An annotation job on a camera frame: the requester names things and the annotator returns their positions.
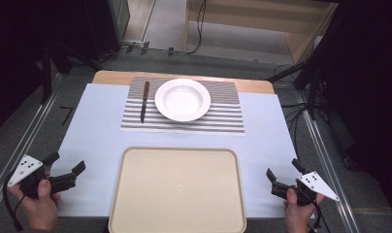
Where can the white deep plate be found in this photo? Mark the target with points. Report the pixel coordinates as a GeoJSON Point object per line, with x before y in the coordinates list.
{"type": "Point", "coordinates": [182, 100]}

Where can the beige plastic tray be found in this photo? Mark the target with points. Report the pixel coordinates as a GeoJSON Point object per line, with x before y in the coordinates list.
{"type": "Point", "coordinates": [178, 194]}

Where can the dark cabinet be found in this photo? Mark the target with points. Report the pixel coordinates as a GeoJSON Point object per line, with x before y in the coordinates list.
{"type": "Point", "coordinates": [103, 22]}

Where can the black stand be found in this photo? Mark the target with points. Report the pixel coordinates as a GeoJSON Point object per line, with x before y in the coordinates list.
{"type": "Point", "coordinates": [310, 74]}
{"type": "Point", "coordinates": [48, 64]}

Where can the striped placemat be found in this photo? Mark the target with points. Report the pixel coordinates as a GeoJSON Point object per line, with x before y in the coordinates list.
{"type": "Point", "coordinates": [223, 113]}

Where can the person's right hand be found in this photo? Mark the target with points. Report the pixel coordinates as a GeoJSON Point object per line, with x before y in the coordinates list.
{"type": "Point", "coordinates": [296, 216]}

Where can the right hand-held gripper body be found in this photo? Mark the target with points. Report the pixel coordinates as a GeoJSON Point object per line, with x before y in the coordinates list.
{"type": "Point", "coordinates": [317, 186]}

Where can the white table cover sheet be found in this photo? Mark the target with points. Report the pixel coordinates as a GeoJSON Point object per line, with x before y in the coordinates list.
{"type": "Point", "coordinates": [97, 136]}

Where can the metal floor rail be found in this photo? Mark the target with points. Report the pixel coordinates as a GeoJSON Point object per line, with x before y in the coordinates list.
{"type": "Point", "coordinates": [19, 145]}
{"type": "Point", "coordinates": [326, 161]}

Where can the light wooden shelf unit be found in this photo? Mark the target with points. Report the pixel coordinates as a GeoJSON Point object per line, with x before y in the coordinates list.
{"type": "Point", "coordinates": [294, 19]}

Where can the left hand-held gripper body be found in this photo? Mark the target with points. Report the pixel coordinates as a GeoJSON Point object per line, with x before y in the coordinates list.
{"type": "Point", "coordinates": [26, 168]}

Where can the person's left hand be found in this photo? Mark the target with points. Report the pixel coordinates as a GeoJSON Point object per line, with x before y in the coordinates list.
{"type": "Point", "coordinates": [40, 210]}

